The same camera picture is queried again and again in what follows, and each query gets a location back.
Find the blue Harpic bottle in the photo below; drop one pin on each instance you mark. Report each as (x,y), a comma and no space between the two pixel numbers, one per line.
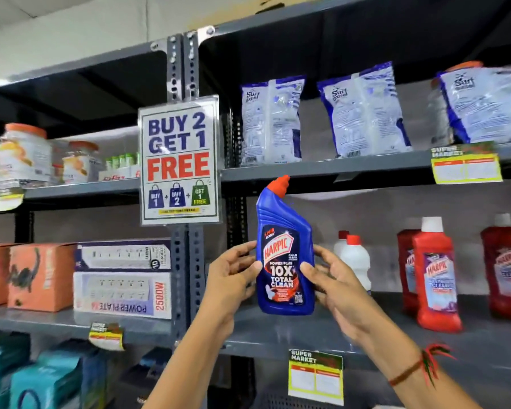
(283,225)

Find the yellow green price tag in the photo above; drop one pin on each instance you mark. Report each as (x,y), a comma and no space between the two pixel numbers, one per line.
(316,379)
(466,163)
(106,336)
(7,201)

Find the grey metal shelving rack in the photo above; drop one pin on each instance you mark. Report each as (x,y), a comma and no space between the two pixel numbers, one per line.
(81,188)

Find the white promotional sign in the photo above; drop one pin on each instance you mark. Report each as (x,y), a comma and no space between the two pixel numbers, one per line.
(179,166)

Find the person's left hand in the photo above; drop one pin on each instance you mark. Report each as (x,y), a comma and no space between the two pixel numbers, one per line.
(225,289)

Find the white blue detergent bag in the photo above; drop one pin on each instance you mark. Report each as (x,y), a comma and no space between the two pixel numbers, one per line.
(489,106)
(362,112)
(272,123)

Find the white bottle with red cap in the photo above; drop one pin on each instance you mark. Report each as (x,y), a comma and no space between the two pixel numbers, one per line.
(357,264)
(340,242)

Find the teal plastic packet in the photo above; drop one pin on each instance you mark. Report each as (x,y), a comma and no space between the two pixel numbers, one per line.
(42,389)
(89,370)
(2,366)

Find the person's right hand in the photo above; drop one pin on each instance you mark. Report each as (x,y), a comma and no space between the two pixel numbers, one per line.
(349,306)

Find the person's left forearm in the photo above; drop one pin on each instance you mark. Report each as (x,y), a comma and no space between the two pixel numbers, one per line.
(183,370)

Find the grey metal shelving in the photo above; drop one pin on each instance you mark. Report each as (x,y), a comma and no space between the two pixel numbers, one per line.
(323,169)

